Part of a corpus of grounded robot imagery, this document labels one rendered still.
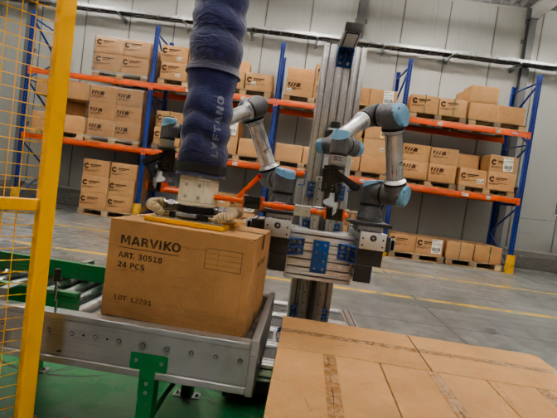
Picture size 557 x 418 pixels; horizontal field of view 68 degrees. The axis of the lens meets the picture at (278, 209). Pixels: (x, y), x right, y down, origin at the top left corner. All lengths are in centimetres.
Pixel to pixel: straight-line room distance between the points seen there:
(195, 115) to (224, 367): 99
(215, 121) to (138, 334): 88
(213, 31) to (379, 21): 948
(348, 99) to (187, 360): 167
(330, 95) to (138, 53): 765
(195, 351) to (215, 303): 20
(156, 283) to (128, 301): 14
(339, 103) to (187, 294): 142
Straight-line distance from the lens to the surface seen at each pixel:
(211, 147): 175
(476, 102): 991
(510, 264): 1004
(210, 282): 165
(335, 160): 174
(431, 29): 1140
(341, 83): 254
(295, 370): 152
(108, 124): 975
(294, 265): 228
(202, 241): 164
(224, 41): 181
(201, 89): 179
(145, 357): 165
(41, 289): 166
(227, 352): 157
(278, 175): 225
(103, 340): 170
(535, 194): 1181
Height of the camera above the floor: 116
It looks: 3 degrees down
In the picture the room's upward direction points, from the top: 8 degrees clockwise
